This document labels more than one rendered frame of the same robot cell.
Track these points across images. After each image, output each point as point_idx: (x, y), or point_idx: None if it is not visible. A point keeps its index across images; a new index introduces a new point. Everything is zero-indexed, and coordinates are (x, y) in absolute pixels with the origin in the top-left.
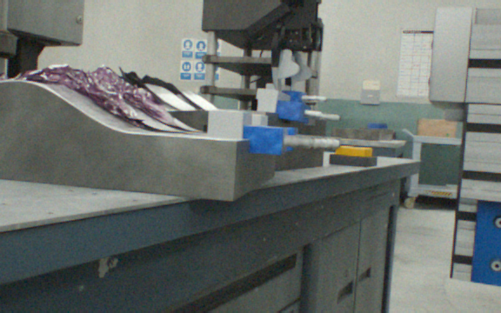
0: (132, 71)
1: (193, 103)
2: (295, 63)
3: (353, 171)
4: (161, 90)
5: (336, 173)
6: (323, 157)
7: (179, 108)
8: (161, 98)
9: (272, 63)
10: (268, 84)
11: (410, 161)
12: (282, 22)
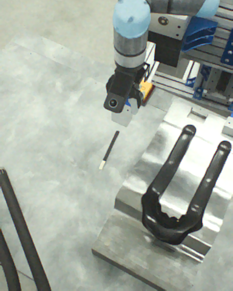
0: (167, 213)
1: (159, 175)
2: (142, 91)
3: (190, 102)
4: (176, 194)
5: (216, 113)
6: (82, 101)
7: (195, 182)
8: (195, 193)
9: (139, 107)
10: (128, 116)
11: (42, 40)
12: (133, 82)
